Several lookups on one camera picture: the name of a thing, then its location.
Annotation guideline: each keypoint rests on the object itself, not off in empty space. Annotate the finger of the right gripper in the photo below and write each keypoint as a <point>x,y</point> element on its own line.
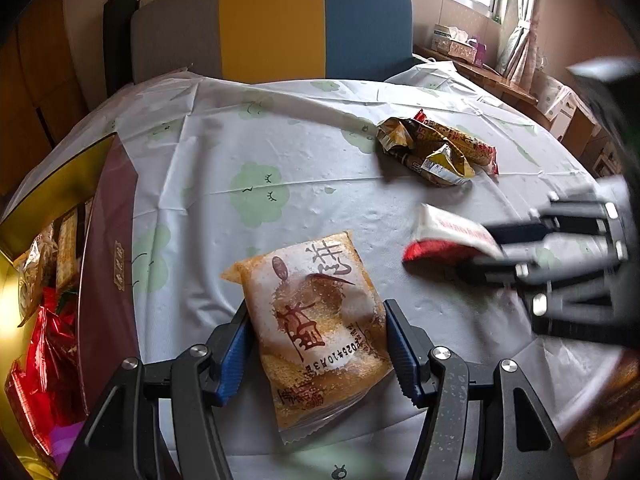
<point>582,214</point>
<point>588,295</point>

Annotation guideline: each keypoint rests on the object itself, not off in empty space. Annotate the red foil snack bag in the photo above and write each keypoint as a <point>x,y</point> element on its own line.
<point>43,388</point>

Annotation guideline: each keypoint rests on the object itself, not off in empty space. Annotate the long red yellow snack bar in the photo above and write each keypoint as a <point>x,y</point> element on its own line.
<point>475,150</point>

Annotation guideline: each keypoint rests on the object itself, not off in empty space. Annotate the crumpled gold yellow snack bag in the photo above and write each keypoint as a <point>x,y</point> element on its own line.
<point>425,151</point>

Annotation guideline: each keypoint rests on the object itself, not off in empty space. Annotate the red white snack packet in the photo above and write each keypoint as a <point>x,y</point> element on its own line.
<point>439,235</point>

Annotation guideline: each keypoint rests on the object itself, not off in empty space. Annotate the brown rice cracker packet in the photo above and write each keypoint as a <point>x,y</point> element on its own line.
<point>320,327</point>

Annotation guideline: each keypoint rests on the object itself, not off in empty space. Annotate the pink floral curtain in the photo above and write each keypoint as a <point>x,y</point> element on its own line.
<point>518,59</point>

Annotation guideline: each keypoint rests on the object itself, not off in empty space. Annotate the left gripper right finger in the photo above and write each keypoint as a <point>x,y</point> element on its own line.
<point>516,436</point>

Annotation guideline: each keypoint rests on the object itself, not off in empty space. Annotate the grey yellow blue chair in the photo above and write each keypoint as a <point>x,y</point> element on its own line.
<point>256,41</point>

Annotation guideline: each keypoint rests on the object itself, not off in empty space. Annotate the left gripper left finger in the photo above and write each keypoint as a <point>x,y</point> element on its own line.
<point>156,421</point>

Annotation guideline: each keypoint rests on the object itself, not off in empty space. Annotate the white green cloud tablecloth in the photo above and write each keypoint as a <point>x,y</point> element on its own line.
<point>227,171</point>

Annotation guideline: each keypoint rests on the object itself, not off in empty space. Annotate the tissue box on shelf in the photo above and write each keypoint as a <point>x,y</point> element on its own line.
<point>457,43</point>

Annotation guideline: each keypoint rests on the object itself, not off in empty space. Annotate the cracker packet in box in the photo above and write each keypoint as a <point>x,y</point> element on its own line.
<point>71,241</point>

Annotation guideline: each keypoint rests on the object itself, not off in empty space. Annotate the wooden side shelf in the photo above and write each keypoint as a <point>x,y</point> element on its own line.
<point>483,77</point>

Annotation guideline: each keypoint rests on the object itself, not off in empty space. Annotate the purple item in box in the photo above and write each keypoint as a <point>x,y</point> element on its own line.
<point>62,440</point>

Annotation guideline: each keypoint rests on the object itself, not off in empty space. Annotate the pumpkin seeds yellow clear bag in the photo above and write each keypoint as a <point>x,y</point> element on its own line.
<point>34,269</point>

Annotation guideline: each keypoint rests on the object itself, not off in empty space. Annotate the maroon gold gift box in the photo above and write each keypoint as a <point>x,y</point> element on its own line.
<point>102,174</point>

